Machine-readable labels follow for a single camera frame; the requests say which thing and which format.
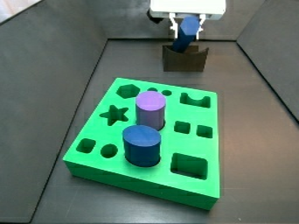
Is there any purple cylinder peg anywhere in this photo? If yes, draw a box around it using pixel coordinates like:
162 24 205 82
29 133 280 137
134 91 165 130

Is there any black curved holder stand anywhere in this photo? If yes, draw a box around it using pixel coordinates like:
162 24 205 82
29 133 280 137
162 45 209 72

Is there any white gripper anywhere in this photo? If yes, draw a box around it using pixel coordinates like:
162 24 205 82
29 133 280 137
149 0 227 40

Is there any blue hexagon prism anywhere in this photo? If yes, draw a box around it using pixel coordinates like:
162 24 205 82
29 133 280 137
172 17 200 53

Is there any dark blue cylinder peg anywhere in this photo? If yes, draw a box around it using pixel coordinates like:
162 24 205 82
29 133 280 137
122 125 161 167

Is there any green shape sorter block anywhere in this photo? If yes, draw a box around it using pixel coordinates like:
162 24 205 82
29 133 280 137
62 78 220 210

